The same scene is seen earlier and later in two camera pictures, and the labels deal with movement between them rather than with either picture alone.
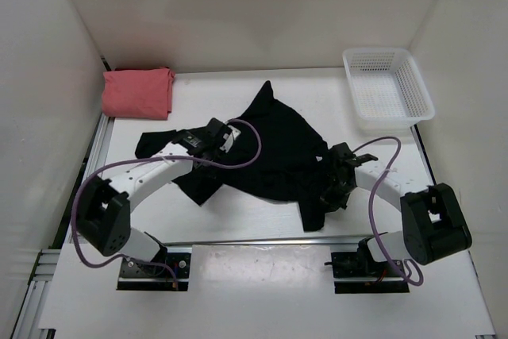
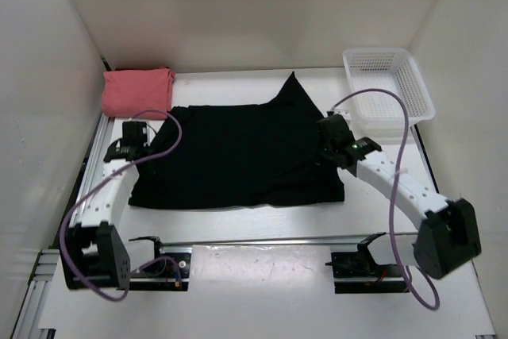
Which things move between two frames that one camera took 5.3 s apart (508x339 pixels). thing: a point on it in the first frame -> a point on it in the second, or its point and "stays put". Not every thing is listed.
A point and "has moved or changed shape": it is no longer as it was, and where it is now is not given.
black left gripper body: [217, 151] -> [144, 148]
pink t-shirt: [141, 93] stays put
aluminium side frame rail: [46, 259] stays put
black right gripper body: [336, 194] -> [325, 151]
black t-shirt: [276, 156] has moved or changed shape
